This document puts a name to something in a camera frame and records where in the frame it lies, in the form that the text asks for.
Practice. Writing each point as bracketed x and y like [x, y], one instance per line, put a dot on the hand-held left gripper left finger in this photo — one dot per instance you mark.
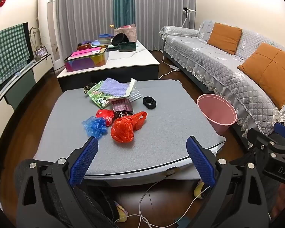
[84, 161]

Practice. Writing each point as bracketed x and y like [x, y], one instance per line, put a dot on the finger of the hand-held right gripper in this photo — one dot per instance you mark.
[258, 137]
[284, 128]

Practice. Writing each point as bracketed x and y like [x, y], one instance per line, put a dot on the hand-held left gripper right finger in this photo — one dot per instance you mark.
[200, 161]

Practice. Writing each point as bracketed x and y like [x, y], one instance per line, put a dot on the blue plastic bag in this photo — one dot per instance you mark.
[95, 126]

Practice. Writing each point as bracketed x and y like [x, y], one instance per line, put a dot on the pink plastic bin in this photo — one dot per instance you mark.
[218, 123]

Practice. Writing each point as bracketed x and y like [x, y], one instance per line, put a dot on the large red plastic bag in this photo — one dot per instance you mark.
[122, 130]

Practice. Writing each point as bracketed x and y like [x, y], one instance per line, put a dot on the small red plastic bag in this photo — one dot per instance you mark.
[104, 115]

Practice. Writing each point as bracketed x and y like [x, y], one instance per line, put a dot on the black and red wrapper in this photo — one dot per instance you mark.
[122, 114]

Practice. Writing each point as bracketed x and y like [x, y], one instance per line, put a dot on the dark red patterned wrapper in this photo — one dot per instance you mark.
[120, 104]

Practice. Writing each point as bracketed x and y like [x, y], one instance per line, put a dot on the yellow slipper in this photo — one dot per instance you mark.
[121, 212]
[199, 190]

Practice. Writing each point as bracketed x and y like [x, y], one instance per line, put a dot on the large orange cushion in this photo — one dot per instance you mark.
[268, 71]

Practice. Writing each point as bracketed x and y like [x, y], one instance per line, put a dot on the green panda snack packet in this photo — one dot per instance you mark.
[97, 97]

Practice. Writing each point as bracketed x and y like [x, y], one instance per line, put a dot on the grey quilted sofa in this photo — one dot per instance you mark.
[228, 76]

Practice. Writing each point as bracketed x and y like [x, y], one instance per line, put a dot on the purple foam mesh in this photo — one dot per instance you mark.
[114, 87]

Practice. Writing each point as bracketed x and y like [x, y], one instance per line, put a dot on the white power strip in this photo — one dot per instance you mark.
[174, 67]

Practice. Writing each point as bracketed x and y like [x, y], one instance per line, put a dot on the colourful storage box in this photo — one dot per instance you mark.
[87, 63]

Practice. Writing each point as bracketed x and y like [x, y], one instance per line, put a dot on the white and green cabinet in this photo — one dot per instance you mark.
[41, 67]

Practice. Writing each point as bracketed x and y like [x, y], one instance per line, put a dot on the small orange cushion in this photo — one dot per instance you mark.
[224, 38]

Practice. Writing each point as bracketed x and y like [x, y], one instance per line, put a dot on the pink folder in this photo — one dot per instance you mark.
[84, 52]

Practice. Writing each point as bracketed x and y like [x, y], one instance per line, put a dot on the white rod with blue tip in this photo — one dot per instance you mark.
[14, 77]

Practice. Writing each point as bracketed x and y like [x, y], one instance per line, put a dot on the white marble coffee table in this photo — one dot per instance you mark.
[130, 59]

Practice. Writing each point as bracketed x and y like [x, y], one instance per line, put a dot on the dark red teapot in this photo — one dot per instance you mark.
[84, 46]

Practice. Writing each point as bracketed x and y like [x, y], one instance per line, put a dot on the green round tin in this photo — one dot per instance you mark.
[127, 47]

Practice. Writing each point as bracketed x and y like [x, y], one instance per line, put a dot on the stack of blue bowls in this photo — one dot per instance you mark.
[105, 39]

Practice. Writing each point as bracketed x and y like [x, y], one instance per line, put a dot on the black television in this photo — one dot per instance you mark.
[29, 49]

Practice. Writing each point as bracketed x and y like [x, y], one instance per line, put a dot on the black hat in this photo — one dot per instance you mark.
[120, 40]

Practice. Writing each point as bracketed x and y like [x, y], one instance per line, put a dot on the green checkered cloth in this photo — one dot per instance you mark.
[7, 54]

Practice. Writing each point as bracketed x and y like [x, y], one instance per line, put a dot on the pink gift bag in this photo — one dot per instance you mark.
[130, 33]

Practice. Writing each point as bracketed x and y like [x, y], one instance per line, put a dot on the white tower air conditioner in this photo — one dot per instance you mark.
[48, 28]

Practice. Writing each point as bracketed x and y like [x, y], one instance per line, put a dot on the white floor lamp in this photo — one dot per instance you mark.
[187, 11]

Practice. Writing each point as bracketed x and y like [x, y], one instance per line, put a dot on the grey sheer curtain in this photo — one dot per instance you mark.
[85, 9]
[161, 4]

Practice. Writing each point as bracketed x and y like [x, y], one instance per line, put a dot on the teal curtain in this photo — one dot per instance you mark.
[123, 2]

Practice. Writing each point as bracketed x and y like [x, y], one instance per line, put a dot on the small photo frame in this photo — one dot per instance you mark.
[40, 51]

